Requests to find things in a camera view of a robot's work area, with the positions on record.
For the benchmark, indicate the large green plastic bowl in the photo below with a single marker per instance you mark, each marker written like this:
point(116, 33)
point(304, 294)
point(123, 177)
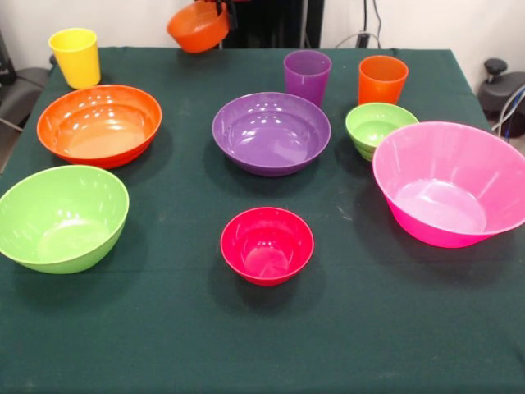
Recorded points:
point(61, 217)

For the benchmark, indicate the small orange plastic bowl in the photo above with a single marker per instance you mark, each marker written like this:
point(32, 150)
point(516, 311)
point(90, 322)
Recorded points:
point(197, 35)

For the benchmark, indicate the purple plastic cup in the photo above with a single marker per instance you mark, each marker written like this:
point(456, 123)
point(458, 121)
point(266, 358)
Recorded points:
point(307, 76)

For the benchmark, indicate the grey office chair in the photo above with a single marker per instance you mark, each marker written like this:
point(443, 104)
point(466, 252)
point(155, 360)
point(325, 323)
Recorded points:
point(24, 88)

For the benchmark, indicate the black power adapter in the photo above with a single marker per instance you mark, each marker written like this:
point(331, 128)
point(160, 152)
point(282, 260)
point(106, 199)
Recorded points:
point(363, 39)

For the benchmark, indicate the small green plastic bowl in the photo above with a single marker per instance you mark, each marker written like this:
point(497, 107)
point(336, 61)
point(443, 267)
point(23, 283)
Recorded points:
point(373, 127)

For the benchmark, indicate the large pink plastic bowl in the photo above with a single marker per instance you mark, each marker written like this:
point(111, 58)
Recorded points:
point(443, 184)

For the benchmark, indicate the orange plastic cup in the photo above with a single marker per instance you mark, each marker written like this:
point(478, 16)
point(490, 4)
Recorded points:
point(381, 86)

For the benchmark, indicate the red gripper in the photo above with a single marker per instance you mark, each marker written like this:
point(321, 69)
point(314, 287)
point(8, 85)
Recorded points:
point(205, 1)

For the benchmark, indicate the yellow plastic cup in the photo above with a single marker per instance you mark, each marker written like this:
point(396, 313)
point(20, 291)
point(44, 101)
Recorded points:
point(76, 61)

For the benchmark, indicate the purple plastic bowl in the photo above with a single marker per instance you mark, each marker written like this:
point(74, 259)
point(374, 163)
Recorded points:
point(270, 139)

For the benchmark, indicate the large orange plastic bowl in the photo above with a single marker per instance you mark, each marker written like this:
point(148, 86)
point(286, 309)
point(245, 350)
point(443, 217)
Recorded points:
point(98, 127)

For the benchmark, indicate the dark green tablecloth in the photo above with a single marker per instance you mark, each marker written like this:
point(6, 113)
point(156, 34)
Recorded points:
point(262, 328)

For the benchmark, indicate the small red plastic bowl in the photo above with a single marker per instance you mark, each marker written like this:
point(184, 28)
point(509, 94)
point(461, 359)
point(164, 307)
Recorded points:
point(266, 250)

